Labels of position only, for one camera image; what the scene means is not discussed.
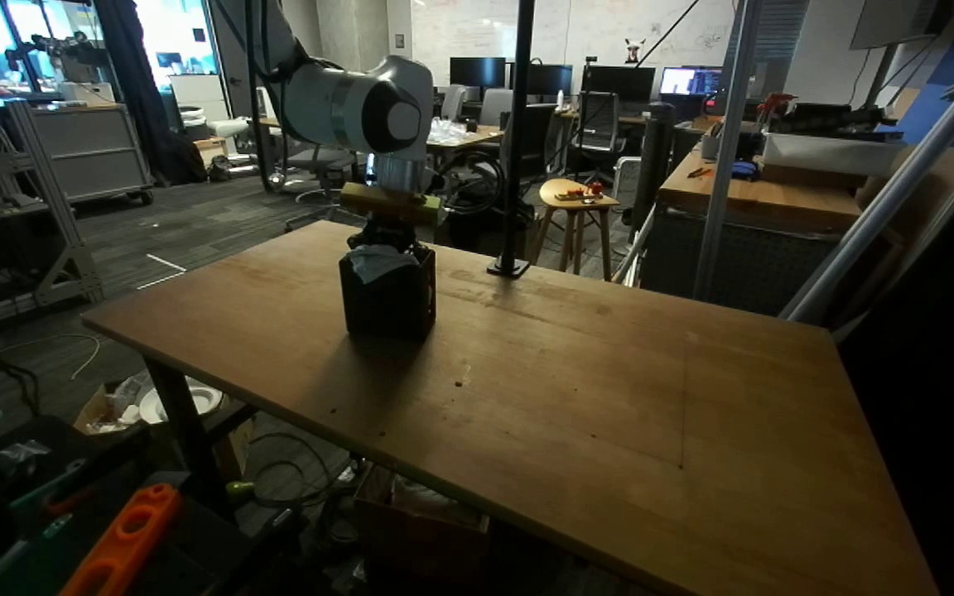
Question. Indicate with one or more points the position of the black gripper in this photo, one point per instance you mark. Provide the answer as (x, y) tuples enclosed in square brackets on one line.
[(384, 237)]

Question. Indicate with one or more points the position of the black perforated box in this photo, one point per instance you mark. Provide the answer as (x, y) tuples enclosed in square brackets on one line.
[(388, 300)]

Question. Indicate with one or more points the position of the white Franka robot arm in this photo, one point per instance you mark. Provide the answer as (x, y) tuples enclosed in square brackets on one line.
[(345, 110)]

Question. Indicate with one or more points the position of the light wooden meeting table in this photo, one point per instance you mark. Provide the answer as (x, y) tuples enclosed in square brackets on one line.
[(466, 135)]

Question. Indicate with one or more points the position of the black vertical pole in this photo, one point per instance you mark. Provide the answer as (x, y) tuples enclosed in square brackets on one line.
[(519, 135)]

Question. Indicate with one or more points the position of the round wooden stool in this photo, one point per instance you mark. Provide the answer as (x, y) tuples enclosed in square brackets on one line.
[(565, 207)]

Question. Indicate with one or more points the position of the dark computer monitor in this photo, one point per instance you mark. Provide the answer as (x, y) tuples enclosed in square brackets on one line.
[(549, 80), (618, 85), (479, 72)]

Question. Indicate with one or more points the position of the small red object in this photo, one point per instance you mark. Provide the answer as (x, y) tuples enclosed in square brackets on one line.
[(577, 192)]

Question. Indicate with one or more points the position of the white bowl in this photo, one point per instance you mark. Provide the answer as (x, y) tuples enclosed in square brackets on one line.
[(206, 398)]

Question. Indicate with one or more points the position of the black office chair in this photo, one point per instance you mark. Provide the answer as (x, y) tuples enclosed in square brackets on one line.
[(596, 119)]

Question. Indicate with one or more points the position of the black table leg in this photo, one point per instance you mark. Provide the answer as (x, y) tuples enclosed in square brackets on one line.
[(180, 431)]

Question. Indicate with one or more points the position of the white drawer cabinet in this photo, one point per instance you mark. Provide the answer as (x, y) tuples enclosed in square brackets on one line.
[(90, 153)]

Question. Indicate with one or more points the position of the lit blue computer monitor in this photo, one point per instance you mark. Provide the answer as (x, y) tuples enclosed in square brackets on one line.
[(690, 80)]

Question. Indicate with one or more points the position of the grey upright metal pole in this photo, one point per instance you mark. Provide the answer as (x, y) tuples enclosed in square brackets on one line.
[(727, 135)]

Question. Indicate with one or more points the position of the wooden top workbench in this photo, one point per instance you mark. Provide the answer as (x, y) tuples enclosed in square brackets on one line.
[(758, 199)]

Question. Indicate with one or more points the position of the orange plastic object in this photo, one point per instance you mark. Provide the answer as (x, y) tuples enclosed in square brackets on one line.
[(130, 534)]

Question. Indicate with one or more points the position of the white printer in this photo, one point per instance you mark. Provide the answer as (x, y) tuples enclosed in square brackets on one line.
[(829, 153)]

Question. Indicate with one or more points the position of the grey diagonal metal pole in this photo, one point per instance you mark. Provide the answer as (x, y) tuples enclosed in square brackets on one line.
[(897, 183)]

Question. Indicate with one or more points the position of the white metal frame shelf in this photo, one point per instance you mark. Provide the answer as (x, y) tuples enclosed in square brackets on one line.
[(56, 211)]

